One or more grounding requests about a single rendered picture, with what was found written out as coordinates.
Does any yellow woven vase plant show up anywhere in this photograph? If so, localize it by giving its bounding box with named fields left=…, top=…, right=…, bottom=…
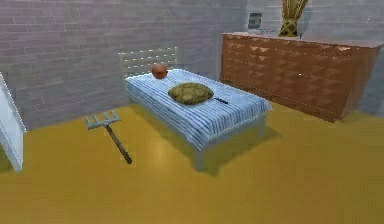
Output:
left=278, top=0, right=309, bottom=38

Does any grey garden fork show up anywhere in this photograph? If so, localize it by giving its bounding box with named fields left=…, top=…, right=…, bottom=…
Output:
left=84, top=110, right=133, bottom=165

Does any green patterned pillow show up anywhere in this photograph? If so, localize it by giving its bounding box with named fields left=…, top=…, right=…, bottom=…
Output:
left=167, top=82, right=215, bottom=106

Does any blue striped bed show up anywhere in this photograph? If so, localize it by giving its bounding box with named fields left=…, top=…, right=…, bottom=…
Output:
left=118, top=46, right=273, bottom=173

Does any brown wooden dresser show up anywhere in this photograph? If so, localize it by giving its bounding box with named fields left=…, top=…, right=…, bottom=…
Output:
left=219, top=31, right=383, bottom=123

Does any orange basketball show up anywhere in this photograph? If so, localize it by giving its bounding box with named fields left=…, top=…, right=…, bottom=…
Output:
left=151, top=63, right=169, bottom=80

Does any small grey wall panel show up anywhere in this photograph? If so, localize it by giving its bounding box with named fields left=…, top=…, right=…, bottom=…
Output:
left=248, top=12, right=263, bottom=30

